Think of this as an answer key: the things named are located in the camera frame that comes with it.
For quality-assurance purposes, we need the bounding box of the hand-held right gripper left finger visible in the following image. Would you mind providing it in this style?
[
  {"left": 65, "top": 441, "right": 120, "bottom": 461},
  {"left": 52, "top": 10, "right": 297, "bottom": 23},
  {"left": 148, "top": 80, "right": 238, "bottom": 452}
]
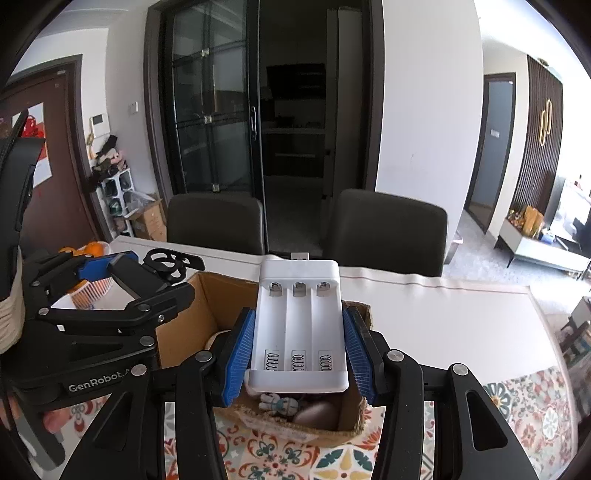
[{"left": 60, "top": 308, "right": 257, "bottom": 480}]

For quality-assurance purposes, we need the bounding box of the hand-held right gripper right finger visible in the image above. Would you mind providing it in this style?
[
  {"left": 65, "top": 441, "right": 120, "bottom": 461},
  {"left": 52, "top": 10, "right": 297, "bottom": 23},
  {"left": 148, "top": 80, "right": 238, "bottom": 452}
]
[{"left": 342, "top": 305, "right": 540, "bottom": 480}]

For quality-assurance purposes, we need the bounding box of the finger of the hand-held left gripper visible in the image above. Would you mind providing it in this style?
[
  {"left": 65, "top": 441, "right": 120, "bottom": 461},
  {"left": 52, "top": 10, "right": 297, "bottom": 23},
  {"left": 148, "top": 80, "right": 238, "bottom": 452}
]
[
  {"left": 21, "top": 249, "right": 139, "bottom": 315},
  {"left": 37, "top": 256, "right": 195, "bottom": 344}
]

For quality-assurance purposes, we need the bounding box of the black round gadget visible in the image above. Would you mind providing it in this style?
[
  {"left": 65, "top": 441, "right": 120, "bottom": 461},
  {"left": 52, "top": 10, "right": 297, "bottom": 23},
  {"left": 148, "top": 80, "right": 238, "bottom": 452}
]
[{"left": 143, "top": 249, "right": 206, "bottom": 282}]

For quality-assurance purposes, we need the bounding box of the small astronaut figurine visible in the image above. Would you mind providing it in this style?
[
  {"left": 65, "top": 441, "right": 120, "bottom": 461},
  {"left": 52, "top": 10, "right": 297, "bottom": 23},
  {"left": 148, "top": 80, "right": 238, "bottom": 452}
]
[{"left": 257, "top": 392, "right": 303, "bottom": 418}]

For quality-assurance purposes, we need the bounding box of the brown cardboard box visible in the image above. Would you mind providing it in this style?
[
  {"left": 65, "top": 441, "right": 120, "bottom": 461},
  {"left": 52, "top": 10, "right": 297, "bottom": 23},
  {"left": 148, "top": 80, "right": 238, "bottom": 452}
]
[{"left": 154, "top": 271, "right": 372, "bottom": 446}]

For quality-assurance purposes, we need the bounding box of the white battery charger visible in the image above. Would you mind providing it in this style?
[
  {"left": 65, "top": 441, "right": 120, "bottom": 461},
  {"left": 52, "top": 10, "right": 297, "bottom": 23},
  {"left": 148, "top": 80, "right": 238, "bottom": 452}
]
[{"left": 244, "top": 251, "right": 350, "bottom": 394}]

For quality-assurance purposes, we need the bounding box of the person's left forearm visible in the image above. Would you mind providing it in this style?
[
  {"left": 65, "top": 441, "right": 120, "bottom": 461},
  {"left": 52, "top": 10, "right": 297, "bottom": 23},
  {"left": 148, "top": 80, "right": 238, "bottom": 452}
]
[{"left": 0, "top": 244, "right": 25, "bottom": 354}]

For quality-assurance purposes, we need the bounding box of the white plastic fruit basket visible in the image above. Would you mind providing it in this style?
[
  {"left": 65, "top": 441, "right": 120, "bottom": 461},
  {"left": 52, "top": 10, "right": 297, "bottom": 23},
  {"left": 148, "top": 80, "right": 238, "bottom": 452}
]
[{"left": 58, "top": 240, "right": 114, "bottom": 310}]

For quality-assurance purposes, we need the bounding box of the small cardboard box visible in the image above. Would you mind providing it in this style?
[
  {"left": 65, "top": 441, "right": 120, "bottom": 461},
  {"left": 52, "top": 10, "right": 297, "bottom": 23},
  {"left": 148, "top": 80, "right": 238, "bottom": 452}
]
[{"left": 127, "top": 198, "right": 168, "bottom": 243}]

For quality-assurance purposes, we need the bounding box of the brown rounded object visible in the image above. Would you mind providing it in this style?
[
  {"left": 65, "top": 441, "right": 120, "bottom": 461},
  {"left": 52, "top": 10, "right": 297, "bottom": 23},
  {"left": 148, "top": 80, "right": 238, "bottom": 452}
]
[{"left": 293, "top": 401, "right": 342, "bottom": 430}]

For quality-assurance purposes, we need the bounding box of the white shoe rack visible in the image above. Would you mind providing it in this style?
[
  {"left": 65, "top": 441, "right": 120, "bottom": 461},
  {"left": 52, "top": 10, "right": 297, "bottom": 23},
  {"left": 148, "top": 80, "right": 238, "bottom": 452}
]
[{"left": 88, "top": 134, "right": 134, "bottom": 236}]

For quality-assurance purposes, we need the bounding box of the brown entrance door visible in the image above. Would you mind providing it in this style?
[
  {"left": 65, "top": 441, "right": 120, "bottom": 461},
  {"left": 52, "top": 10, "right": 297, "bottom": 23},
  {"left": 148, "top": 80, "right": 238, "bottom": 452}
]
[{"left": 0, "top": 54, "right": 112, "bottom": 254}]

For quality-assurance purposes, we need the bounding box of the dark grey dining chair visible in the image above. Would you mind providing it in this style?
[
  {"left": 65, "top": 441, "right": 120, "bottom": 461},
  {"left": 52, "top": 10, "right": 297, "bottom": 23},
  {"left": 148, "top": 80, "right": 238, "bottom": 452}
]
[
  {"left": 166, "top": 194, "right": 265, "bottom": 256},
  {"left": 325, "top": 189, "right": 448, "bottom": 278}
]

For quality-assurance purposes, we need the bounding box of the red and white door poster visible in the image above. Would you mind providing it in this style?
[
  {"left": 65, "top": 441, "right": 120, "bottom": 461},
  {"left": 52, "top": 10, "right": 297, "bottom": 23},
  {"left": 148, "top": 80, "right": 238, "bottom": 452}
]
[{"left": 18, "top": 104, "right": 52, "bottom": 185}]

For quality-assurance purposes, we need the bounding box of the patterned tablecloth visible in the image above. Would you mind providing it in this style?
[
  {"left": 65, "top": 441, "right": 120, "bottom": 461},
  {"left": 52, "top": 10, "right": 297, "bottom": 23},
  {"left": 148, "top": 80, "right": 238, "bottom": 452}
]
[{"left": 41, "top": 364, "right": 591, "bottom": 480}]

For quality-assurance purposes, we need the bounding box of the dark glass sliding door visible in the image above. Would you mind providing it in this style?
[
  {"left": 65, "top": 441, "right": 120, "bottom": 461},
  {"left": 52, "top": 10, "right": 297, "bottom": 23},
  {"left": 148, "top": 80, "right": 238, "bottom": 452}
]
[{"left": 144, "top": 0, "right": 384, "bottom": 259}]

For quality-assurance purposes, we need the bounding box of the white low cabinet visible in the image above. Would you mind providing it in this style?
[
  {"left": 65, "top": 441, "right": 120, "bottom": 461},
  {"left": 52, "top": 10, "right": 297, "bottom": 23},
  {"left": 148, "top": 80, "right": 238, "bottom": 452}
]
[{"left": 494, "top": 217, "right": 591, "bottom": 280}]

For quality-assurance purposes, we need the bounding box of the grey room door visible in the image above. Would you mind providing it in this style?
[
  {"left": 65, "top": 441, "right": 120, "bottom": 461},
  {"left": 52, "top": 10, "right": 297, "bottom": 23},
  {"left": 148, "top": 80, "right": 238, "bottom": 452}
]
[{"left": 464, "top": 73, "right": 517, "bottom": 234}]

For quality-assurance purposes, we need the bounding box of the dark slatted wall panel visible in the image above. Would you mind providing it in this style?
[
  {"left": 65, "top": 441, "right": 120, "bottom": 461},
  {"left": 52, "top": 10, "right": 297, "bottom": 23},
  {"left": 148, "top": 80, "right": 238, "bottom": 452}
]
[{"left": 510, "top": 55, "right": 564, "bottom": 217}]

